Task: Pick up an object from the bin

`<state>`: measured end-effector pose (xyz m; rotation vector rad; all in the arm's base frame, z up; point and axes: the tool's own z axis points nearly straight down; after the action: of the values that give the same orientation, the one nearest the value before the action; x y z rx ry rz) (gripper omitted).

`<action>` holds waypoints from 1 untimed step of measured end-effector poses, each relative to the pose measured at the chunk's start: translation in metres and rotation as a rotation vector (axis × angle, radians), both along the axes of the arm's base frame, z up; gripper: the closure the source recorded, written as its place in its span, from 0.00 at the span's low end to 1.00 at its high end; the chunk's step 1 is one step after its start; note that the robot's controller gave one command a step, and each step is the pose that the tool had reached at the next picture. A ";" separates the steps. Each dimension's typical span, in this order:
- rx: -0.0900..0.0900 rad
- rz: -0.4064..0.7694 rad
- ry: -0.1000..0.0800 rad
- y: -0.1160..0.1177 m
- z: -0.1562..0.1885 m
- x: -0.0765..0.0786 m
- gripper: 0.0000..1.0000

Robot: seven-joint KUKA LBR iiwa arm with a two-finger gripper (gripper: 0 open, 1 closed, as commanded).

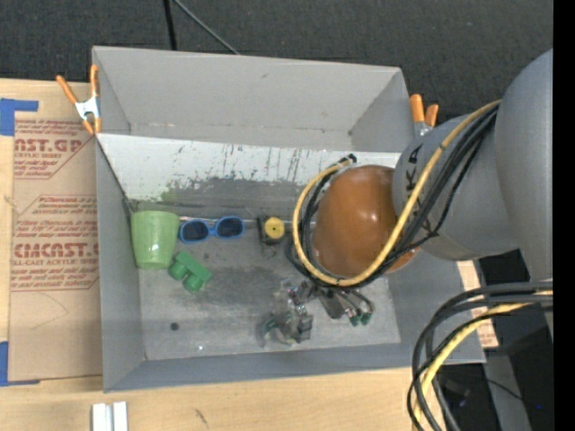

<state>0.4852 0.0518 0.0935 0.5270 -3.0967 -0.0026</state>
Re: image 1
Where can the brown cardboard board, red print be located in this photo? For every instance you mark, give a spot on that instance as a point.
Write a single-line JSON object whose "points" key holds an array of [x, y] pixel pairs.
{"points": [[54, 222]]}

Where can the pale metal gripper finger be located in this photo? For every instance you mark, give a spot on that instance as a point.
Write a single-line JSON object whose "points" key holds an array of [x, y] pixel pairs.
{"points": [[287, 330], [297, 295]]}

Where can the green double-cylinder toy block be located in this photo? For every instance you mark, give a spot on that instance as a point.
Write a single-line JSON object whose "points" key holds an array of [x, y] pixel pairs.
{"points": [[188, 271]]}

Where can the grey metal bin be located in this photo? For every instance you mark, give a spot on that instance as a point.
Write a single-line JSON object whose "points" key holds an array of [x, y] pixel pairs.
{"points": [[251, 106]]}

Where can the yellow and black round tool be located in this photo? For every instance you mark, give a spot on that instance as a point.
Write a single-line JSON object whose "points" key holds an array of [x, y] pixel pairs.
{"points": [[273, 228]]}

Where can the light green plastic cup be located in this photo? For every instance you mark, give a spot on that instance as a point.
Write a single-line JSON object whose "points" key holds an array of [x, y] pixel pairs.
{"points": [[155, 238]]}

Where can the blue sunglasses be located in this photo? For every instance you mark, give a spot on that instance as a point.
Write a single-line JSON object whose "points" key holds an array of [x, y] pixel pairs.
{"points": [[196, 231]]}

